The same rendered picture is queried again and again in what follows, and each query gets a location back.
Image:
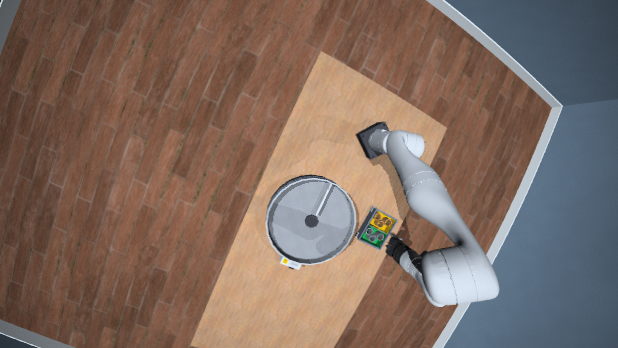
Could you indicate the grey two-compartment sorting bin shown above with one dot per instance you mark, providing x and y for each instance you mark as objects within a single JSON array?
[{"x": 369, "y": 221}]

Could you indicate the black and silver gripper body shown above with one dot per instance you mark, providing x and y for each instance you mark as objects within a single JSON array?
[{"x": 401, "y": 253}]

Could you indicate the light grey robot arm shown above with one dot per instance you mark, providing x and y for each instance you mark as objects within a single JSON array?
[{"x": 452, "y": 275}]

